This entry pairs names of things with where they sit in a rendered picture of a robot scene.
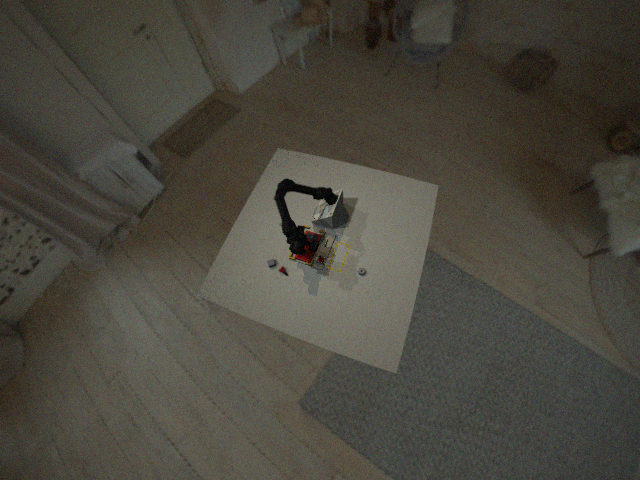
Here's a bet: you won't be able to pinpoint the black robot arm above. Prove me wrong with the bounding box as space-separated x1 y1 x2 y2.
274 179 339 255

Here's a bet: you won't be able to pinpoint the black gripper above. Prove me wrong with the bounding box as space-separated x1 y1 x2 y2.
286 238 319 252

